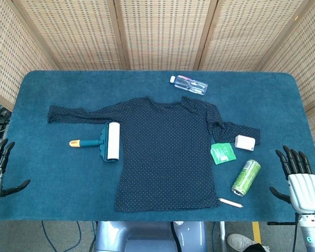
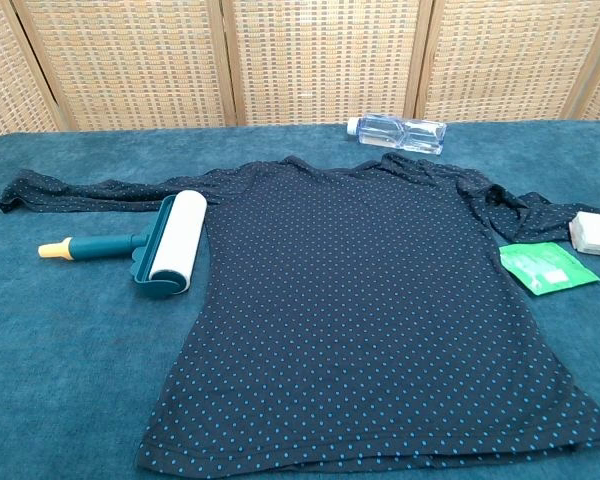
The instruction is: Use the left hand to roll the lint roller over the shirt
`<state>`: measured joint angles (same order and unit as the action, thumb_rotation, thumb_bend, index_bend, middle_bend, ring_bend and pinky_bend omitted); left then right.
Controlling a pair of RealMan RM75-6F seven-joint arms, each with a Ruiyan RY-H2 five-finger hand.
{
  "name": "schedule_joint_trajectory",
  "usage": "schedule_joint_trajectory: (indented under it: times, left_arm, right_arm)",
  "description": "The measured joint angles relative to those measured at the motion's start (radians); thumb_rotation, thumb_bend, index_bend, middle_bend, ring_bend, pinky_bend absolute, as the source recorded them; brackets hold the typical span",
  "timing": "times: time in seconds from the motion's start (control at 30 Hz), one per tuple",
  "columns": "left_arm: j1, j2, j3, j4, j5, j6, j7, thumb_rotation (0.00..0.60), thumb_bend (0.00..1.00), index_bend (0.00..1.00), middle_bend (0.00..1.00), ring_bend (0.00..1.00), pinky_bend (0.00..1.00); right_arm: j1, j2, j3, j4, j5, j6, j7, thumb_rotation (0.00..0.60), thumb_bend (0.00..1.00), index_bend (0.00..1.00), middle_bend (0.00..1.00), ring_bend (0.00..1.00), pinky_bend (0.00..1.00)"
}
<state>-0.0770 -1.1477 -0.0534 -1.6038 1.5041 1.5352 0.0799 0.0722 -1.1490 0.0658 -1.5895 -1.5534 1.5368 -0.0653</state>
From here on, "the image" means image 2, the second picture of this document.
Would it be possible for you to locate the green foil packet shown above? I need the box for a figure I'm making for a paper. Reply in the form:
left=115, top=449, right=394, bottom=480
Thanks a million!
left=498, top=241, right=600, bottom=296

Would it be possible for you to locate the woven bamboo folding screen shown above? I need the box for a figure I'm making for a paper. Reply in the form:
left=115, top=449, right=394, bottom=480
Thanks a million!
left=0, top=0, right=600, bottom=146

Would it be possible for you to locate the teal plush table cloth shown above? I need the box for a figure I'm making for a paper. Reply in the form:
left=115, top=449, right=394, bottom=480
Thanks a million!
left=0, top=118, right=600, bottom=480

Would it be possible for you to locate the dark polka dot shirt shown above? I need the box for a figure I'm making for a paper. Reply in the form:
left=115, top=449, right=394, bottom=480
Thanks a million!
left=0, top=152, right=600, bottom=474

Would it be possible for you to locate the teal lint roller white roll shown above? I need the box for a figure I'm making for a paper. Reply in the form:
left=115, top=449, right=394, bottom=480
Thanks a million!
left=37, top=189, right=209, bottom=301

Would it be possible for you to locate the clear plastic water bottle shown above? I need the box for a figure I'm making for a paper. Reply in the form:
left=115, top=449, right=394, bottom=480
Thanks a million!
left=347, top=113, right=448, bottom=156

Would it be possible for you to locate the white tissue pack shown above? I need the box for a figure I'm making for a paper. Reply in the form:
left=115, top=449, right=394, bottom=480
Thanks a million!
left=568, top=210, right=600, bottom=259

